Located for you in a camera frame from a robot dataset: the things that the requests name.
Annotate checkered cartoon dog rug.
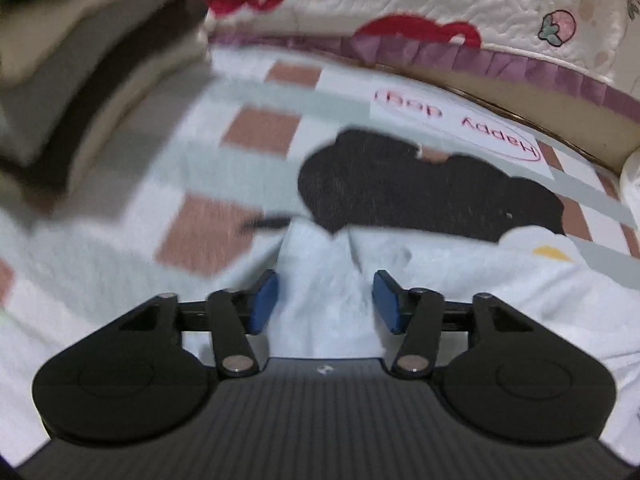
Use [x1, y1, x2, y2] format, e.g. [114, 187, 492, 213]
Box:
[0, 45, 640, 461]

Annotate stack of folded clothes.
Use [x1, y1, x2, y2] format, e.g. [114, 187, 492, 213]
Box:
[0, 0, 216, 231]

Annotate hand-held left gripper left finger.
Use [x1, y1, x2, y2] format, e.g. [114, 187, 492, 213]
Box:
[107, 269, 280, 378]

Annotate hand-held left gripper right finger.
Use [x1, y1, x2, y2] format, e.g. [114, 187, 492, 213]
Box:
[374, 269, 538, 378]

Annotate light grey garment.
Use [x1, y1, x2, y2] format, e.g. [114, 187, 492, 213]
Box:
[190, 220, 640, 453]

